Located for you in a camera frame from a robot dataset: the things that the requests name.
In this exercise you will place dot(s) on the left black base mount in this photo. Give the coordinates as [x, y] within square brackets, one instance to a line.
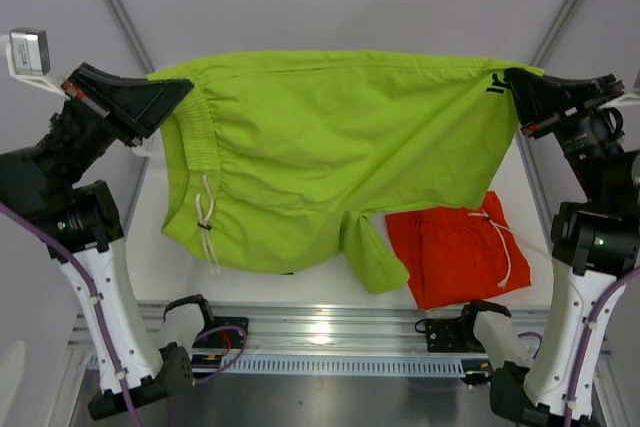
[224, 332]

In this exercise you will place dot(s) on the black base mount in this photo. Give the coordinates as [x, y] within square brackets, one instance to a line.
[224, 332]
[448, 335]

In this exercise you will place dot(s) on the orange shorts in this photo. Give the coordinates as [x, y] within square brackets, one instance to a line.
[456, 255]

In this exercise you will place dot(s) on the aluminium frame post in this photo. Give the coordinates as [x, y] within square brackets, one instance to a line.
[130, 35]
[555, 31]

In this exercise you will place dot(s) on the left aluminium frame post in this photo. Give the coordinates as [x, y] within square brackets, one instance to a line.
[130, 35]

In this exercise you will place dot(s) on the white plastic basket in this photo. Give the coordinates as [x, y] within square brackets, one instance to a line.
[147, 150]

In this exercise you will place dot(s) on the aluminium mounting rail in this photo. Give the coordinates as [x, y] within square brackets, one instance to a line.
[332, 330]

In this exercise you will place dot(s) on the slotted white cable duct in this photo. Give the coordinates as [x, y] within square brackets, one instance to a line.
[348, 366]

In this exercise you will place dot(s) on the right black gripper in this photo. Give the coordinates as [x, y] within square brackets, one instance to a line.
[539, 97]

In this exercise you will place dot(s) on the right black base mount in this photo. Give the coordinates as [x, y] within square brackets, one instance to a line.
[448, 335]

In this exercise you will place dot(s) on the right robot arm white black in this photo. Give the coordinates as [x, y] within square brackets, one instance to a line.
[595, 247]

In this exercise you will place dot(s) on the lime green shorts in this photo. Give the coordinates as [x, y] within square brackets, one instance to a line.
[277, 160]

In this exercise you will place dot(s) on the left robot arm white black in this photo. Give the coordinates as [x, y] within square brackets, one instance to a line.
[41, 190]

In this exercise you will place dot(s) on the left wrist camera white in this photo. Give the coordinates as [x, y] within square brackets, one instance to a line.
[28, 59]

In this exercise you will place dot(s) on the right aluminium frame post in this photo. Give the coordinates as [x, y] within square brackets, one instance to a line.
[555, 31]

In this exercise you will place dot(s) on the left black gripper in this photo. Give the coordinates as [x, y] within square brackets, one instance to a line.
[129, 106]

